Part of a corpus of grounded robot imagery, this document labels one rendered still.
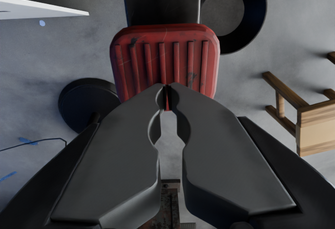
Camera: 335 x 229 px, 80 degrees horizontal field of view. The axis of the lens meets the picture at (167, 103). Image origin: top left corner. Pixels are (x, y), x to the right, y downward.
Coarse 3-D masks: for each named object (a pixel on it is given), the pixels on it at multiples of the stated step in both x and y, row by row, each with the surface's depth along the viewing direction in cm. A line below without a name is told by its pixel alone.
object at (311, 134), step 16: (272, 80) 91; (288, 96) 81; (272, 112) 102; (304, 112) 69; (320, 112) 69; (288, 128) 90; (304, 128) 73; (320, 128) 73; (304, 144) 77; (320, 144) 78
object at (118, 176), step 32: (160, 96) 11; (128, 128) 8; (160, 128) 9; (96, 160) 7; (128, 160) 7; (64, 192) 6; (96, 192) 6; (128, 192) 6; (160, 192) 7; (128, 224) 6
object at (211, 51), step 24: (168, 24) 12; (192, 24) 12; (120, 48) 12; (144, 48) 12; (168, 48) 12; (192, 48) 12; (216, 48) 12; (120, 72) 13; (144, 72) 13; (168, 72) 13; (192, 72) 13; (216, 72) 13; (120, 96) 14
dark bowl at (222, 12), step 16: (208, 0) 79; (224, 0) 79; (240, 0) 79; (256, 0) 76; (208, 16) 82; (224, 16) 82; (240, 16) 83; (256, 16) 79; (224, 32) 86; (240, 32) 84; (256, 32) 80; (224, 48) 85; (240, 48) 83
